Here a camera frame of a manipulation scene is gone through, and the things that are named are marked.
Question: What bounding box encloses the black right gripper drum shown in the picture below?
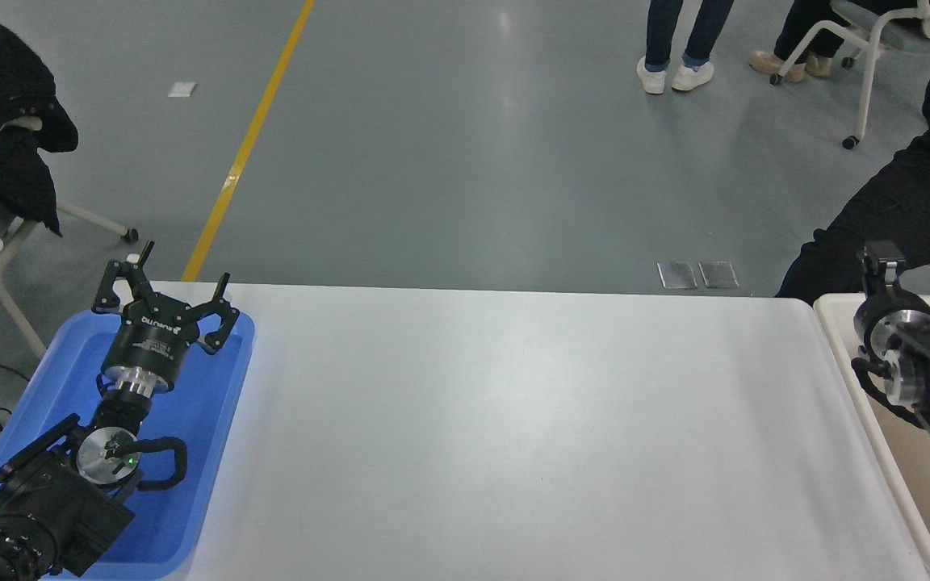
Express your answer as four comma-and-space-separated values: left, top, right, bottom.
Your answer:
852, 289, 930, 349

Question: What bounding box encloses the white frame wheeled chair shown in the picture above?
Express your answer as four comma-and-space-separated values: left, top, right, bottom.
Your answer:
769, 0, 930, 151

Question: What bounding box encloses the standing person in black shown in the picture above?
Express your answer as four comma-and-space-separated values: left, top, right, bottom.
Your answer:
775, 32, 930, 307

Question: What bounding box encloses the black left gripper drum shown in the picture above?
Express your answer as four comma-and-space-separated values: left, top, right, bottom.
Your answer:
100, 302, 207, 394

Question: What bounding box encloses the white chair leg with caster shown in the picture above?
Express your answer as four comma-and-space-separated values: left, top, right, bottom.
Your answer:
53, 198, 140, 245

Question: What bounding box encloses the seated person in black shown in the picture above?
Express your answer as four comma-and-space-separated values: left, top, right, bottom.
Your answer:
0, 0, 81, 239

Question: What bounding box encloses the large pale plastic bin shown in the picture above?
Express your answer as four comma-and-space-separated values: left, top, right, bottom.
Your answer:
813, 292, 930, 581

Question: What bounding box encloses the seated person with tan shoes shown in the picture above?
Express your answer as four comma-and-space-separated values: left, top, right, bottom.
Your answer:
749, 0, 930, 82

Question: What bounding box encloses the silver floor plate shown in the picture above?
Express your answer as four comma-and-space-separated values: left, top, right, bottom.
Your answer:
698, 260, 740, 289
656, 261, 700, 290

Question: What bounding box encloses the blue plastic tray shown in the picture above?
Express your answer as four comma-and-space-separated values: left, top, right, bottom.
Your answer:
0, 311, 257, 580

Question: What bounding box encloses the walking person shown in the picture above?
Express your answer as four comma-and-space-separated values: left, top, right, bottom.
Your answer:
635, 0, 737, 96

